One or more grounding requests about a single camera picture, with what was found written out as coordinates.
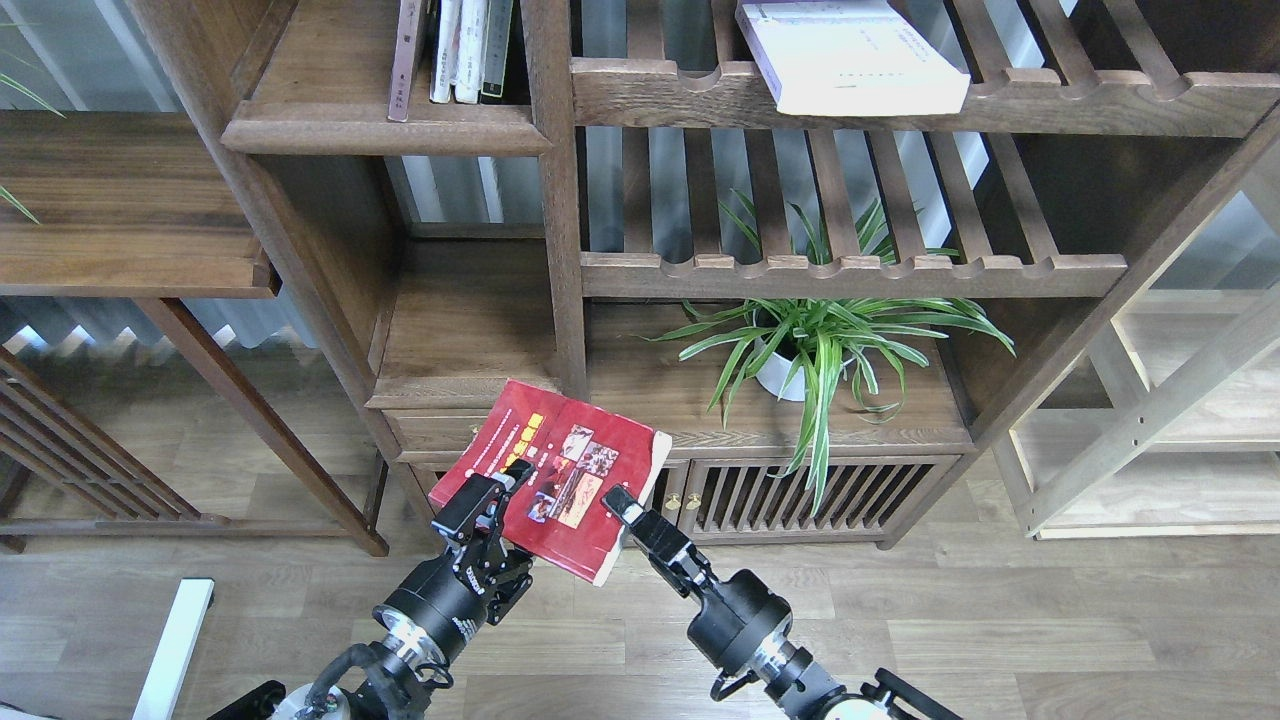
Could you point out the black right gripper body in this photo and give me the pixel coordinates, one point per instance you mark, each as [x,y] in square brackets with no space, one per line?
[742,625]

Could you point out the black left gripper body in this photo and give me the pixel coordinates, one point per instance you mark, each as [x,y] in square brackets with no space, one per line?
[437,609]

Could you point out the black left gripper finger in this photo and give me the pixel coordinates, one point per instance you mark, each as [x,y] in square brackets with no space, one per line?
[620,502]
[516,474]

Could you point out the red hardcover book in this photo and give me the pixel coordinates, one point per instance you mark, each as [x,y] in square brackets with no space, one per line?
[579,452]

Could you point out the maroon book white characters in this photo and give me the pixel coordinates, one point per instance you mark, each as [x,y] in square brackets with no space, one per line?
[411,21]

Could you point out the white paperback book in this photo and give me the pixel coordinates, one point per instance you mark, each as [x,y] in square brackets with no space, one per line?
[848,59]

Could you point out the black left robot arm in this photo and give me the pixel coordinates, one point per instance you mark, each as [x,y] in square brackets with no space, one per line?
[367,681]

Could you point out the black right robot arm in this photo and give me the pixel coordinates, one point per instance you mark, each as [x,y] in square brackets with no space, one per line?
[804,690]

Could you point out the light wooden shelf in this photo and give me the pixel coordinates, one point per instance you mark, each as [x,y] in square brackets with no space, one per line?
[1188,444]

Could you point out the white plant pot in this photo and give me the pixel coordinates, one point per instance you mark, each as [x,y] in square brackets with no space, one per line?
[780,378]

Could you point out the green spider plant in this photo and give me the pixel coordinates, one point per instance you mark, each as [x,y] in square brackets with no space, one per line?
[827,341]

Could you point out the white metal bar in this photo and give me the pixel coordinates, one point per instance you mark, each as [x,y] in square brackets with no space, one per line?
[165,678]

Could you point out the dark wooden bookshelf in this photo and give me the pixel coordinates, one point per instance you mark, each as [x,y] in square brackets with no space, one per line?
[538,238]

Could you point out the white upright book middle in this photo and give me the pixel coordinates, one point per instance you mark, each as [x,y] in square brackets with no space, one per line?
[470,57]

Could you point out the white upright book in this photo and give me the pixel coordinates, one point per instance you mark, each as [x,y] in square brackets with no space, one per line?
[470,57]
[446,51]

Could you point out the white upright book left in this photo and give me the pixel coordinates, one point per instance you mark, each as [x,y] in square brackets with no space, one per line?
[446,51]

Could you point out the dark wooden side table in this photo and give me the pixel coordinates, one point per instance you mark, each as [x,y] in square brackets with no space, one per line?
[131,206]

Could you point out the dark green upright book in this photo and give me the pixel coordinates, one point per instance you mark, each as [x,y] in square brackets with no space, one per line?
[497,38]

